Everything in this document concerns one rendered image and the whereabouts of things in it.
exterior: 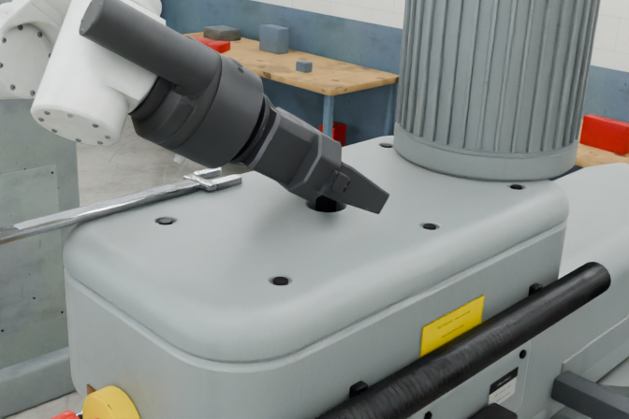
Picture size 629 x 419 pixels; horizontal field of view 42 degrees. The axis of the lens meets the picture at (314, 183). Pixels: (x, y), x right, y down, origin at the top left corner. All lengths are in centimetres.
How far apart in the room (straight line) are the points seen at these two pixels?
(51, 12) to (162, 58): 13
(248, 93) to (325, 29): 598
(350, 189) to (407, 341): 13
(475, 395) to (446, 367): 16
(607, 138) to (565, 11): 386
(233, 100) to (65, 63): 13
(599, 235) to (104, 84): 71
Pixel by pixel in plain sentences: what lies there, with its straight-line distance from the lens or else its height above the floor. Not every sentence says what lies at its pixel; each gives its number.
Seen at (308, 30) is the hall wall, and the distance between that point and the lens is 676.
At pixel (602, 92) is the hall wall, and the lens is 530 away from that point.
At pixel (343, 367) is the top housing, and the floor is 183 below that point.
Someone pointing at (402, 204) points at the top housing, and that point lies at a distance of 76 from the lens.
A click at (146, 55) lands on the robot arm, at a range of 59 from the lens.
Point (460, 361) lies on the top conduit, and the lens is 70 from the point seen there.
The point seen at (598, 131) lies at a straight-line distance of 470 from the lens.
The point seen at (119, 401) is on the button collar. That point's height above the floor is 179.
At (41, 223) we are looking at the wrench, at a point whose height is 190.
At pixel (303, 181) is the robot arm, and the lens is 66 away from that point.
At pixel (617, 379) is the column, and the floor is 156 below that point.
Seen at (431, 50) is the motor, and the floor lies 201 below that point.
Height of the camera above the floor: 217
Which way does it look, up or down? 20 degrees down
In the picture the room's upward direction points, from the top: 3 degrees clockwise
